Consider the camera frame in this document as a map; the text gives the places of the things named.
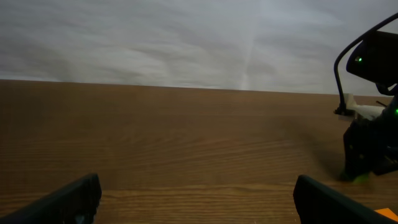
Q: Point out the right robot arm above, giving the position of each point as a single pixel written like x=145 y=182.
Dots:
x=379 y=62

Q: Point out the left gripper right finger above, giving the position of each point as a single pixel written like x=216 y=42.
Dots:
x=323 y=205

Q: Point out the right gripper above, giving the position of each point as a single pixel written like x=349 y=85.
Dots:
x=385 y=149

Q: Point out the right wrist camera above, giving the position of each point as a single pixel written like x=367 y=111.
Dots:
x=368 y=112

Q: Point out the green cube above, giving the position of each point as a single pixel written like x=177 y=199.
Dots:
x=357 y=178

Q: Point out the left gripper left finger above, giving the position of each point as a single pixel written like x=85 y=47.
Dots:
x=62 y=205

